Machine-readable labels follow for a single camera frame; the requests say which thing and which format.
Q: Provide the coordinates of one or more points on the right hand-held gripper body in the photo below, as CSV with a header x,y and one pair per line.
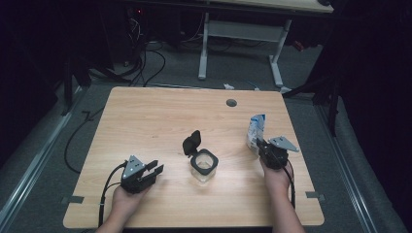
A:
x,y
275,157

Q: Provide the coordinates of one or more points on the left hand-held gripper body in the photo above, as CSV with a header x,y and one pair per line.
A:
x,y
132,168

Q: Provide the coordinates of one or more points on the white and blue pouch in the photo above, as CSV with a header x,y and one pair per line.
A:
x,y
256,129

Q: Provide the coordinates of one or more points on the clear jar with black lid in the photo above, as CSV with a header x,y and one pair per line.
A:
x,y
204,165

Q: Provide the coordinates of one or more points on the person's right hand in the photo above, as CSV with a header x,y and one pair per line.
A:
x,y
278,179

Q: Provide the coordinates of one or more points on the person's left hand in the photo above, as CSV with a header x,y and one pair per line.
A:
x,y
124,202

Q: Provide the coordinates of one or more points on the round grey table grommet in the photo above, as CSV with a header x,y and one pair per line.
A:
x,y
231,103

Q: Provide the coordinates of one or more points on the grey tape strip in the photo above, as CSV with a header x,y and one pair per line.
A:
x,y
74,199
315,195

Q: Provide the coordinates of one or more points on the small white floor object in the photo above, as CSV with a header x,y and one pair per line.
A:
x,y
228,86

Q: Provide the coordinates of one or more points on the black stand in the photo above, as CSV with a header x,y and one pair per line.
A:
x,y
330,93
68,87

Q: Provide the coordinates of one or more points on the small red object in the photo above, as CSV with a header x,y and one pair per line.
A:
x,y
298,46

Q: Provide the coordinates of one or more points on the white-framed desk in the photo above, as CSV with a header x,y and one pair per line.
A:
x,y
243,30

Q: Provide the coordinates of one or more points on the metal floor rail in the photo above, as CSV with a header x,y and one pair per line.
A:
x,y
35,155
346,168

